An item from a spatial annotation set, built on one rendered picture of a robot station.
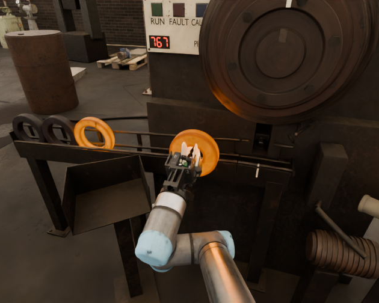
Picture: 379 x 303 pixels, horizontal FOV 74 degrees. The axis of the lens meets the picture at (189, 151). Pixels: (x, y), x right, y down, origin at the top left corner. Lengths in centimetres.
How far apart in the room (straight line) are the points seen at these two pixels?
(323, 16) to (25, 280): 167
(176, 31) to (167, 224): 68
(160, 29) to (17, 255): 143
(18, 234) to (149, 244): 144
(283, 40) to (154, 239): 55
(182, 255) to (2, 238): 145
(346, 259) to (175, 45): 94
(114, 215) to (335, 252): 76
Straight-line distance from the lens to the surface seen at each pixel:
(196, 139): 74
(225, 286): 50
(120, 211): 94
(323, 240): 102
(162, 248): 55
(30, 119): 139
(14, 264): 177
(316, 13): 72
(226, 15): 78
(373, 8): 83
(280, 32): 70
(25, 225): 196
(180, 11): 97
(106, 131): 114
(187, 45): 98
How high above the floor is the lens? 124
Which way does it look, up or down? 32 degrees down
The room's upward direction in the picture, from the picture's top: straight up
